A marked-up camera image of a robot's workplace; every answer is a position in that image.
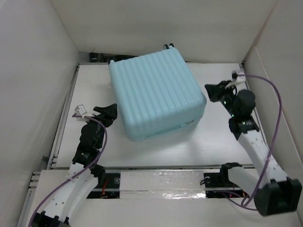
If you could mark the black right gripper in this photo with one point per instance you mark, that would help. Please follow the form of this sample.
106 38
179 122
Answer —
214 91

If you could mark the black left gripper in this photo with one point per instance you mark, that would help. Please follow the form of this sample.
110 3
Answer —
108 114

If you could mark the light blue hard-shell suitcase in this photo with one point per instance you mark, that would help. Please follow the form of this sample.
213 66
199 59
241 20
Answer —
156 93

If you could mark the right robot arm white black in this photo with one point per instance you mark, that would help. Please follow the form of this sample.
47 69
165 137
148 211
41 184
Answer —
273 191

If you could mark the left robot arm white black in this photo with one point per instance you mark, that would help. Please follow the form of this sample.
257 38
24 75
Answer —
59 207

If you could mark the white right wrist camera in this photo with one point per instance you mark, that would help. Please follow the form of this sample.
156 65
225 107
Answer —
238 77

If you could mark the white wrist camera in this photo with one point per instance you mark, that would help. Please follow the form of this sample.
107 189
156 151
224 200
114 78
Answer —
80 113
238 77

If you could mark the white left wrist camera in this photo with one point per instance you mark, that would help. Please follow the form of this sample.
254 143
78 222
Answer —
80 113

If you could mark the metal base rail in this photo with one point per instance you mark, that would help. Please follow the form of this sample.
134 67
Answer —
110 190

